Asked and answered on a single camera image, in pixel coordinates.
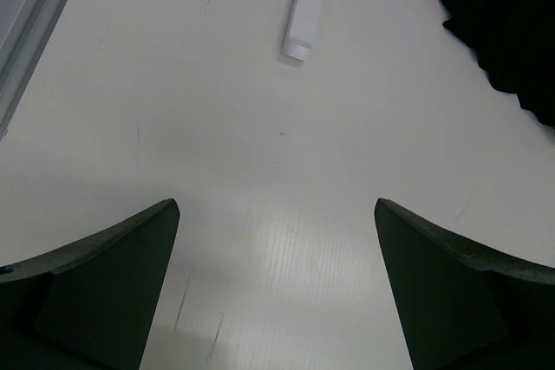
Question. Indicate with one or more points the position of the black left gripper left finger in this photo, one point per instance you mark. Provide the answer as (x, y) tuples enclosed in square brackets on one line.
[(89, 304)]

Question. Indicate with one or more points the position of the white clothes rack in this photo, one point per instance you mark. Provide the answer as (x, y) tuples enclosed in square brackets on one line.
[(301, 29)]

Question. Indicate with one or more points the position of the black tank top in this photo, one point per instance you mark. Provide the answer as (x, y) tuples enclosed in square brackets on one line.
[(513, 43)]

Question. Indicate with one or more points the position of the aluminium frame post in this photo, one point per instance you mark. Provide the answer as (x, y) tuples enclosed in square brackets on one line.
[(26, 26)]

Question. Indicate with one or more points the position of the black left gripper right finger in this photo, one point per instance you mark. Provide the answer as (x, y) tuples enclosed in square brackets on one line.
[(462, 304)]

